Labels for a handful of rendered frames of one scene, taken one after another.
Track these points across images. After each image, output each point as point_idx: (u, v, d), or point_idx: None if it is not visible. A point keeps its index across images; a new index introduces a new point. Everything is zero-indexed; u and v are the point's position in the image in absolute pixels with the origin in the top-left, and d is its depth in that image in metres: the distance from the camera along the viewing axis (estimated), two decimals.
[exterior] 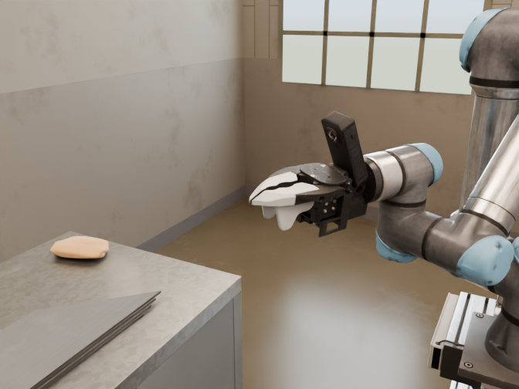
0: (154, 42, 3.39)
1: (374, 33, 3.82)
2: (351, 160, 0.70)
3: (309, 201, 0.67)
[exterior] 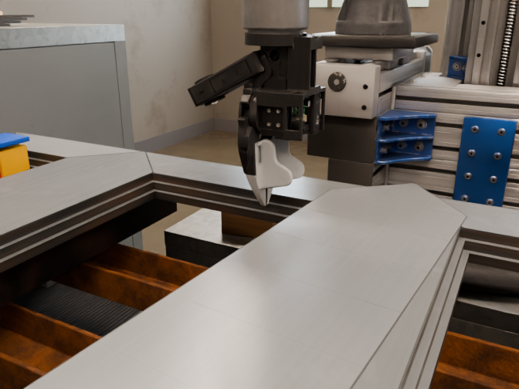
0: None
1: None
2: (225, 89, 0.60)
3: (252, 157, 0.60)
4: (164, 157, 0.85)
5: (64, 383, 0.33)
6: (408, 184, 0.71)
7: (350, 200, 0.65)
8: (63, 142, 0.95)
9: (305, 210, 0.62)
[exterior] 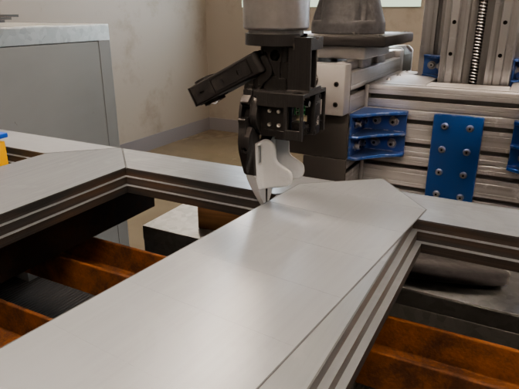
0: None
1: None
2: (225, 89, 0.60)
3: (252, 157, 0.60)
4: (139, 153, 0.87)
5: (11, 360, 0.36)
6: (377, 179, 0.73)
7: (316, 194, 0.67)
8: (43, 139, 0.97)
9: (270, 203, 0.64)
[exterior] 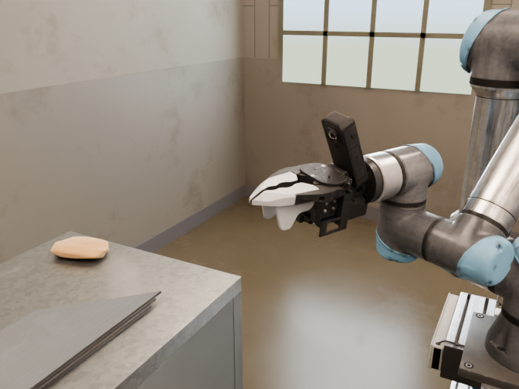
0: (154, 42, 3.39)
1: (374, 33, 3.82)
2: (351, 160, 0.70)
3: (309, 201, 0.66)
4: None
5: None
6: None
7: None
8: None
9: None
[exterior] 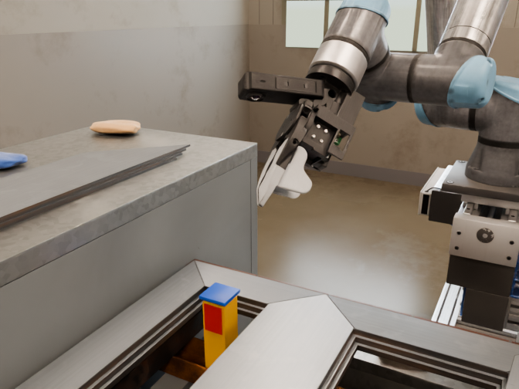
0: (165, 0, 3.59)
1: None
2: (286, 91, 0.67)
3: (292, 153, 0.64)
4: (348, 305, 1.02)
5: None
6: None
7: None
8: (247, 278, 1.13)
9: (511, 387, 0.80)
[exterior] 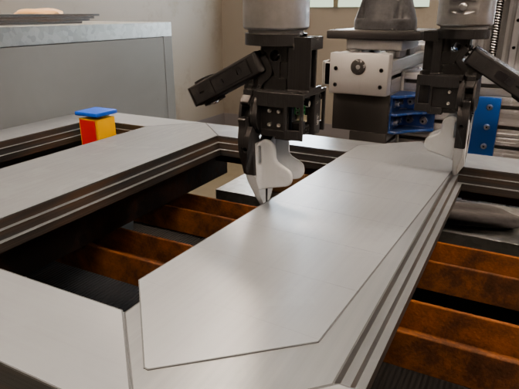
0: None
1: None
2: (225, 89, 0.60)
3: (252, 157, 0.60)
4: (222, 126, 1.07)
5: (228, 236, 0.55)
6: (415, 142, 0.94)
7: (374, 151, 0.88)
8: (136, 116, 1.17)
9: (343, 157, 0.84)
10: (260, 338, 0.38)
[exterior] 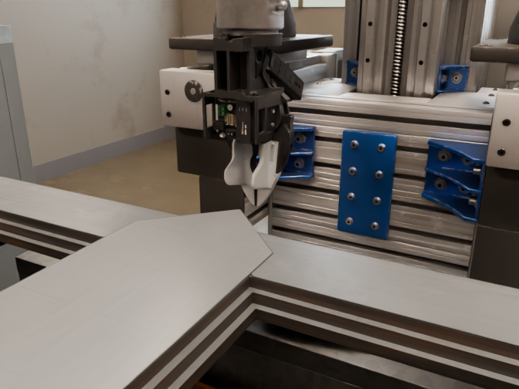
0: None
1: None
2: None
3: None
4: None
5: None
6: (232, 211, 0.62)
7: (148, 235, 0.55)
8: None
9: (83, 252, 0.51)
10: None
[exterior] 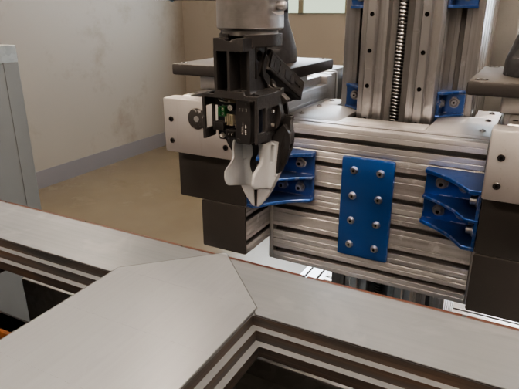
0: None
1: None
2: None
3: None
4: None
5: None
6: (218, 255, 0.60)
7: (130, 285, 0.54)
8: None
9: (62, 306, 0.50)
10: None
